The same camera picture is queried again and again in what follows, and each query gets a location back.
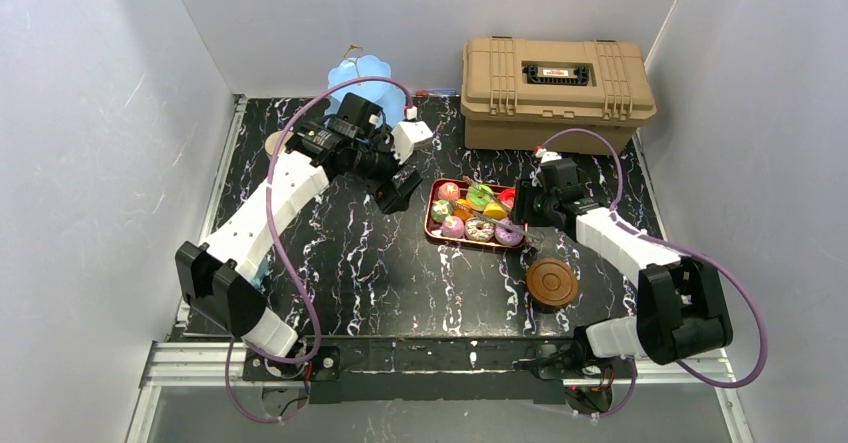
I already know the green sugared cake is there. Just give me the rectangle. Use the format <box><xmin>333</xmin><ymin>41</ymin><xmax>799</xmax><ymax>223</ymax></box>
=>
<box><xmin>430</xmin><ymin>199</ymin><xmax>454</xmax><ymax>224</ymax></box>

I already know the red rectangular tray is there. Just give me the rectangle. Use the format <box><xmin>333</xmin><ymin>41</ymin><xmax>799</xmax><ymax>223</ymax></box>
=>
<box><xmin>424</xmin><ymin>178</ymin><xmax>528</xmax><ymax>250</ymax></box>

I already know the pink sugared cake ball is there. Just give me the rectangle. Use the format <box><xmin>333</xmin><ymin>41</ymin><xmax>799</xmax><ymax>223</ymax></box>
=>
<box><xmin>440</xmin><ymin>215</ymin><xmax>465</xmax><ymax>239</ymax></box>

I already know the blue three-tier cake stand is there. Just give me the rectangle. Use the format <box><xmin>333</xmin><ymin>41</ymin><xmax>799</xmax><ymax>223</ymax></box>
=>
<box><xmin>325</xmin><ymin>48</ymin><xmax>407</xmax><ymax>128</ymax></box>

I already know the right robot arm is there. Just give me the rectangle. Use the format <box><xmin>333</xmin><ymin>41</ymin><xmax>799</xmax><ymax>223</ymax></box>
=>
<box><xmin>511</xmin><ymin>151</ymin><xmax>733</xmax><ymax>364</ymax></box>

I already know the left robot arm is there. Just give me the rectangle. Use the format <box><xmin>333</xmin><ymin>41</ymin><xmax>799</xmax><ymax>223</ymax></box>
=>
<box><xmin>175</xmin><ymin>93</ymin><xmax>433</xmax><ymax>364</ymax></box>

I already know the red glazed donut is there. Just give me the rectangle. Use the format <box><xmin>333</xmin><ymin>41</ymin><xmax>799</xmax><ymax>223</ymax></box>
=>
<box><xmin>497</xmin><ymin>187</ymin><xmax>516</xmax><ymax>213</ymax></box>

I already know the yellow cake slice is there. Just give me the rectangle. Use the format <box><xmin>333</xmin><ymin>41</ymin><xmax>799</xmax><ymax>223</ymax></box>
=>
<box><xmin>482</xmin><ymin>201</ymin><xmax>509</xmax><ymax>221</ymax></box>

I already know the purple glazed donut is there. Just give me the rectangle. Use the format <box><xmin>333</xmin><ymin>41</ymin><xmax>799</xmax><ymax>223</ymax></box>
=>
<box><xmin>495</xmin><ymin>218</ymin><xmax>524</xmax><ymax>247</ymax></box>

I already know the pink sugared cake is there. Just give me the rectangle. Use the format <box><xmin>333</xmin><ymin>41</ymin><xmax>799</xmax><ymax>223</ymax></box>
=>
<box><xmin>436</xmin><ymin>181</ymin><xmax>461</xmax><ymax>201</ymax></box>

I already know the green glazed donut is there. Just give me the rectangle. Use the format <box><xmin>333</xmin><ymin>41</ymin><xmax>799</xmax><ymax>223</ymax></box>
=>
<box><xmin>465</xmin><ymin>184</ymin><xmax>495</xmax><ymax>212</ymax></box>

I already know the orange cookie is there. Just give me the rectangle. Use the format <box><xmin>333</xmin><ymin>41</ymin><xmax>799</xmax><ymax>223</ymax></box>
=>
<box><xmin>452</xmin><ymin>199</ymin><xmax>474</xmax><ymax>221</ymax></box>

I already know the round brown wooden box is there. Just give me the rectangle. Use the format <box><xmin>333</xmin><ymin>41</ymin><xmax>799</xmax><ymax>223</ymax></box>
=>
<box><xmin>526</xmin><ymin>258</ymin><xmax>579</xmax><ymax>308</ymax></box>

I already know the red blue pen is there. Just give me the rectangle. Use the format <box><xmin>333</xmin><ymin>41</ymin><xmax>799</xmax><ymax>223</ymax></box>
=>
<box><xmin>415</xmin><ymin>88</ymin><xmax>458</xmax><ymax>98</ymax></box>

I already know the tan plastic toolbox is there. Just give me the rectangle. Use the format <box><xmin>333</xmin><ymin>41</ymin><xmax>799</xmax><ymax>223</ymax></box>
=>
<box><xmin>460</xmin><ymin>37</ymin><xmax>657</xmax><ymax>155</ymax></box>

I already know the beige ribbed mug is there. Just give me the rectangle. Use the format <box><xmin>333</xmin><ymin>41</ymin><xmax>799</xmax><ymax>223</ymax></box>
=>
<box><xmin>264</xmin><ymin>131</ymin><xmax>289</xmax><ymax>158</ymax></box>

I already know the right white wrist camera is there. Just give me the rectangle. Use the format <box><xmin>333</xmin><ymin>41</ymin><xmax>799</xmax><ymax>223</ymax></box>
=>
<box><xmin>534</xmin><ymin>147</ymin><xmax>562</xmax><ymax>169</ymax></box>

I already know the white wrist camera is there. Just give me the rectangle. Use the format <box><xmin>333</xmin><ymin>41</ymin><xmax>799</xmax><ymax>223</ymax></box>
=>
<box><xmin>534</xmin><ymin>147</ymin><xmax>562</xmax><ymax>169</ymax></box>
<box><xmin>391</xmin><ymin>121</ymin><xmax>433</xmax><ymax>164</ymax></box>

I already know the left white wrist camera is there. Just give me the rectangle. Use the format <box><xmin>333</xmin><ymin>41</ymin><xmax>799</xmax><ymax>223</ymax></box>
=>
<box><xmin>391</xmin><ymin>121</ymin><xmax>433</xmax><ymax>164</ymax></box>

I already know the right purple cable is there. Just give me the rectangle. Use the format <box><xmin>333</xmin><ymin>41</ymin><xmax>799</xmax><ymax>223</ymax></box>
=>
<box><xmin>539</xmin><ymin>127</ymin><xmax>770</xmax><ymax>421</ymax></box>

